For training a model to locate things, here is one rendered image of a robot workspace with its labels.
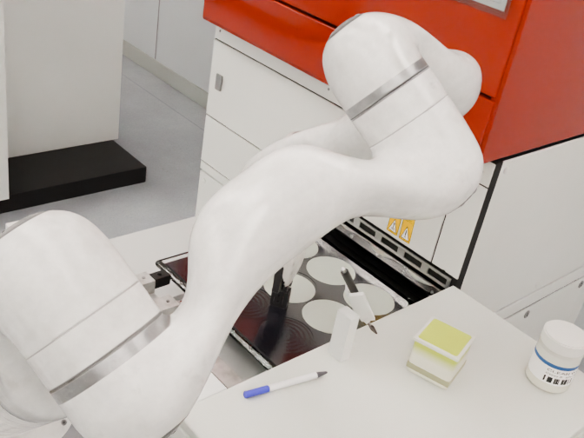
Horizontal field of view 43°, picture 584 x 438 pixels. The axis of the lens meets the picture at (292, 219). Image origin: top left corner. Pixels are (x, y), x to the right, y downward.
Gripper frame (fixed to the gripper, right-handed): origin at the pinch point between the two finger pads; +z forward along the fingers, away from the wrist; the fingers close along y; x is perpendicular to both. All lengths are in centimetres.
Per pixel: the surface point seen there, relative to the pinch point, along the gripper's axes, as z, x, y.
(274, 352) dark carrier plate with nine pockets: 2.0, 3.5, 13.0
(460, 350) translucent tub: -11.2, 31.8, 14.5
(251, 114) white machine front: -13, -25, -48
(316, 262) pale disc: 2.0, 2.3, -17.8
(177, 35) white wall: 58, -157, -302
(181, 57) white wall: 71, -152, -299
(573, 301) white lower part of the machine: 22, 62, -67
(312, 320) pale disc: 2.1, 6.9, 1.2
